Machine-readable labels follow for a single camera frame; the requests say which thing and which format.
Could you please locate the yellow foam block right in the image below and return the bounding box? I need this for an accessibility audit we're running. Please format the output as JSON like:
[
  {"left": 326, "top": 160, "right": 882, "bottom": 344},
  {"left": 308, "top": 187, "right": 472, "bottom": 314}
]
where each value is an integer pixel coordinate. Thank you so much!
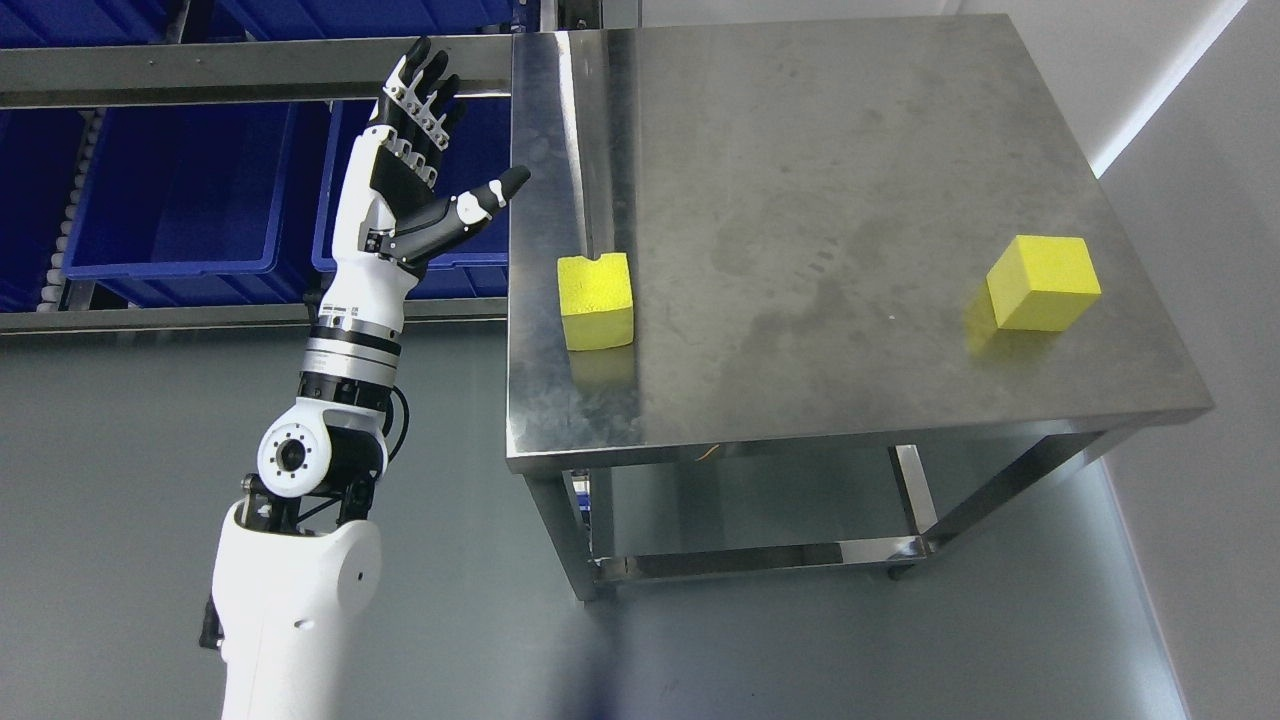
[{"left": 986, "top": 234, "right": 1103, "bottom": 332}]

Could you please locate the blue plastic bin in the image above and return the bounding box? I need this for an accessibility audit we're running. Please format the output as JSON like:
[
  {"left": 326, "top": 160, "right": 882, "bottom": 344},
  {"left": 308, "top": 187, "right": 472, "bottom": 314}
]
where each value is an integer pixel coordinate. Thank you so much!
[
  {"left": 1, "top": 1, "right": 179, "bottom": 50},
  {"left": 218, "top": 1, "right": 515, "bottom": 41},
  {"left": 311, "top": 97, "right": 509, "bottom": 300},
  {"left": 1, "top": 109, "right": 84, "bottom": 313},
  {"left": 63, "top": 102, "right": 330, "bottom": 307}
]

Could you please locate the stainless steel table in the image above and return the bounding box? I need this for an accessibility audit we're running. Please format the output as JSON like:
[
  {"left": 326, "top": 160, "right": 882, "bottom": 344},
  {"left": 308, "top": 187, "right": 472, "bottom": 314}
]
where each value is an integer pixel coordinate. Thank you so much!
[{"left": 506, "top": 15, "right": 1213, "bottom": 601}]

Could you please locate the yellow foam block left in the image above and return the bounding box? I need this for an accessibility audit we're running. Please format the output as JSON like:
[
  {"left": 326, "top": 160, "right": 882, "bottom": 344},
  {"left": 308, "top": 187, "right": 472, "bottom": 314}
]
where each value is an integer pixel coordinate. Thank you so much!
[{"left": 556, "top": 252, "right": 635, "bottom": 352}]

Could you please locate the yellow foam block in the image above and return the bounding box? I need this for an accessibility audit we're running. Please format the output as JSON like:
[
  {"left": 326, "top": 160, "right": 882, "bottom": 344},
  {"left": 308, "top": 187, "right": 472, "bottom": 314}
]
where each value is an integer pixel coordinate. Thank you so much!
[
  {"left": 556, "top": 252, "right": 635, "bottom": 352},
  {"left": 986, "top": 234, "right": 1103, "bottom": 332}
]

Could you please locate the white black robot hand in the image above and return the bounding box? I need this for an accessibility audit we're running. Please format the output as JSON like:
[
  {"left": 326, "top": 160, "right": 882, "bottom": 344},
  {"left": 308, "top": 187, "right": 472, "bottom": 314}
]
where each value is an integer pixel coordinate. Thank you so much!
[{"left": 325, "top": 37, "right": 532, "bottom": 301}]

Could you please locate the white humanoid robot arm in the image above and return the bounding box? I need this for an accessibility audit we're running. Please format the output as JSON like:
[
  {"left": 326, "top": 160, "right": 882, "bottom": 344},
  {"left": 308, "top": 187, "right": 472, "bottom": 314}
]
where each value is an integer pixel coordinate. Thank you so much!
[{"left": 200, "top": 36, "right": 531, "bottom": 719}]

